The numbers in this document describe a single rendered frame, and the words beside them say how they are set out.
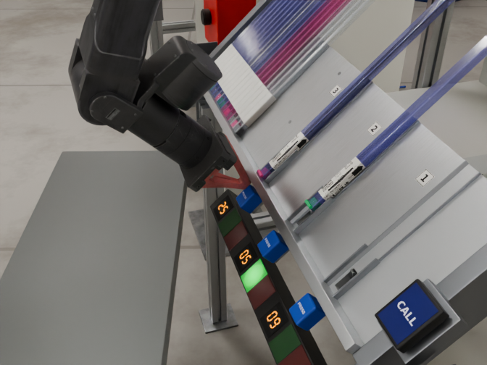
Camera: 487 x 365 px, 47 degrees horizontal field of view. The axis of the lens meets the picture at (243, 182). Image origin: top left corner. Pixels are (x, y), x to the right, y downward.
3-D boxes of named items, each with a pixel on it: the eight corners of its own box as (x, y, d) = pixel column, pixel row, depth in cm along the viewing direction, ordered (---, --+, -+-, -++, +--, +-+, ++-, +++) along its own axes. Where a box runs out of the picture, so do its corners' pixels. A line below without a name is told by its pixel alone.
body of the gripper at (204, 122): (213, 120, 75) (173, 89, 71) (234, 159, 67) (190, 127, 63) (181, 153, 77) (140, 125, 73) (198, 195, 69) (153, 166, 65)
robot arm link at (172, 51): (69, 65, 63) (82, 112, 58) (135, -8, 60) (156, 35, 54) (146, 111, 72) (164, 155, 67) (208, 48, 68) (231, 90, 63)
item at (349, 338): (384, 374, 55) (345, 351, 51) (217, 95, 107) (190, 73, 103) (393, 366, 55) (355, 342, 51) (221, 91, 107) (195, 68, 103)
